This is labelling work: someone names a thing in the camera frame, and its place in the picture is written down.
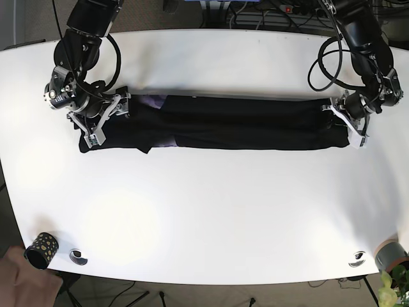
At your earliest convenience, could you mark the right silver table grommet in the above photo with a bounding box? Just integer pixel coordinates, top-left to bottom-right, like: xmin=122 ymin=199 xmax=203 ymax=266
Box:
xmin=348 ymin=251 xmax=367 ymax=268

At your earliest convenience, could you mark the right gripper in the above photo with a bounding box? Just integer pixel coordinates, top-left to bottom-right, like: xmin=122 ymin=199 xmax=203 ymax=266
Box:
xmin=67 ymin=93 xmax=132 ymax=149

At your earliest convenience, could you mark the green potted plant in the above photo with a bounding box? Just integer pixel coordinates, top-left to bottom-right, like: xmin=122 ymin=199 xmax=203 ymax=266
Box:
xmin=378 ymin=264 xmax=408 ymax=307

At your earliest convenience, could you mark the grey plant pot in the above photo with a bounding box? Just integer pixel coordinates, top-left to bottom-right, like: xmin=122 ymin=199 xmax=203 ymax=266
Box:
xmin=374 ymin=239 xmax=408 ymax=273

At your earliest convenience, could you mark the left silver table grommet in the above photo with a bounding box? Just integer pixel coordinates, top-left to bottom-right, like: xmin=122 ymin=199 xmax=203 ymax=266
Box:
xmin=69 ymin=249 xmax=88 ymax=266

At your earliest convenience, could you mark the silver table grommet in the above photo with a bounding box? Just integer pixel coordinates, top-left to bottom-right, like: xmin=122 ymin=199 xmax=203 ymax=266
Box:
xmin=348 ymin=251 xmax=367 ymax=268
xmin=69 ymin=249 xmax=88 ymax=266

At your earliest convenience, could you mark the black printed T-shirt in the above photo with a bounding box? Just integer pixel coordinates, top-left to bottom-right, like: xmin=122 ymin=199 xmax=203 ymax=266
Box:
xmin=94 ymin=95 xmax=350 ymax=154

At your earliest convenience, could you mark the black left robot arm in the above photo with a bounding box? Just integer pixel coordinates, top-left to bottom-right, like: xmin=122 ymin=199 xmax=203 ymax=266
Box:
xmin=314 ymin=1 xmax=403 ymax=148

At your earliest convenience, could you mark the black dotted cup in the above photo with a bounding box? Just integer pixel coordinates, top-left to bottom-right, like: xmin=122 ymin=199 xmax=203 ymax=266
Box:
xmin=24 ymin=232 xmax=59 ymax=270

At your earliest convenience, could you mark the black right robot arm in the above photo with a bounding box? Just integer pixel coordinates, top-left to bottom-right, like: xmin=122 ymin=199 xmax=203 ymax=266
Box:
xmin=44 ymin=1 xmax=132 ymax=152

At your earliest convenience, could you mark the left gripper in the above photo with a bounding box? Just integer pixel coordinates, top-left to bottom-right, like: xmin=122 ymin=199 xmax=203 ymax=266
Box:
xmin=321 ymin=96 xmax=375 ymax=149

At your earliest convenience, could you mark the salmon pink T-shirt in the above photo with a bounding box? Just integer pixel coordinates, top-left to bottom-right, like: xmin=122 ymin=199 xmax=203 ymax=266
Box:
xmin=1 ymin=246 xmax=53 ymax=306

